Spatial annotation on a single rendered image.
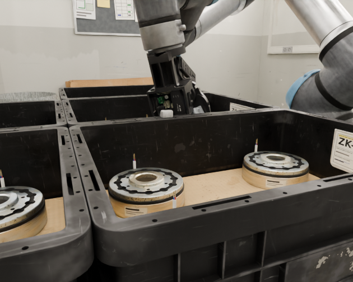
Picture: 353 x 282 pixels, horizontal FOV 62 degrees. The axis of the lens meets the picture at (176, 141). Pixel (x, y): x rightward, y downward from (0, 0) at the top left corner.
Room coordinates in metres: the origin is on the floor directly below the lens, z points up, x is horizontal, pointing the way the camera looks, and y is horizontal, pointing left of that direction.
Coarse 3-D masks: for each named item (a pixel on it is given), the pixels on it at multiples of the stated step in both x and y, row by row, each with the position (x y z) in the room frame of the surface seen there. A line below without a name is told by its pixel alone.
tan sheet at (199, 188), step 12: (240, 168) 0.50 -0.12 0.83; (192, 180) 0.45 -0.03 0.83; (204, 180) 0.45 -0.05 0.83; (216, 180) 0.45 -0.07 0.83; (228, 180) 0.45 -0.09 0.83; (240, 180) 0.45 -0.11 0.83; (312, 180) 0.45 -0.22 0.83; (192, 192) 0.40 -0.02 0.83; (204, 192) 0.40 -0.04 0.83; (216, 192) 0.40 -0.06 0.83; (228, 192) 0.40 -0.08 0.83; (240, 192) 0.40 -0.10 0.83; (192, 204) 0.37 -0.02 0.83
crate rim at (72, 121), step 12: (120, 96) 0.75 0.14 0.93; (132, 96) 0.75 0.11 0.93; (144, 96) 0.76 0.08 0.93; (216, 96) 0.79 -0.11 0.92; (228, 96) 0.75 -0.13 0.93; (264, 108) 0.57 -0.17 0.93; (276, 108) 0.57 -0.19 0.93; (72, 120) 0.45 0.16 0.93; (108, 120) 0.45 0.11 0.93; (120, 120) 0.45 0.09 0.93
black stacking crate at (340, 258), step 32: (128, 128) 0.44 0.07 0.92; (160, 128) 0.46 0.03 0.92; (192, 128) 0.48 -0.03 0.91; (224, 128) 0.50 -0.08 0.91; (256, 128) 0.53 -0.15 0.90; (288, 128) 0.54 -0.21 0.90; (320, 128) 0.47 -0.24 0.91; (96, 160) 0.42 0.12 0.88; (128, 160) 0.44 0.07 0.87; (160, 160) 0.46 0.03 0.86; (192, 160) 0.48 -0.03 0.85; (224, 160) 0.50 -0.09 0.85; (320, 160) 0.46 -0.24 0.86; (320, 224) 0.22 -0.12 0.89; (352, 224) 0.24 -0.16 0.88; (192, 256) 0.18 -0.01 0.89; (224, 256) 0.18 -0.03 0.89; (256, 256) 0.20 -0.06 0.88; (288, 256) 0.20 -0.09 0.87; (320, 256) 0.21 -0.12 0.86; (352, 256) 0.23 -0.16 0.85
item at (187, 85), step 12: (180, 48) 0.53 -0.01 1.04; (156, 60) 0.51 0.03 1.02; (168, 60) 0.51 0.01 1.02; (156, 72) 0.53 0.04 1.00; (168, 72) 0.53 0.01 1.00; (180, 72) 0.57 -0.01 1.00; (156, 84) 0.52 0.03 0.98; (168, 84) 0.53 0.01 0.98; (180, 84) 0.53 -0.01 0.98; (192, 84) 0.57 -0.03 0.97; (156, 96) 0.54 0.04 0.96; (168, 96) 0.52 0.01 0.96; (180, 96) 0.51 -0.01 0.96; (192, 96) 0.56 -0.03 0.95; (156, 108) 0.55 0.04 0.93; (168, 108) 0.54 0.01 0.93; (180, 108) 0.52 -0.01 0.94; (192, 108) 0.54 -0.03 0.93
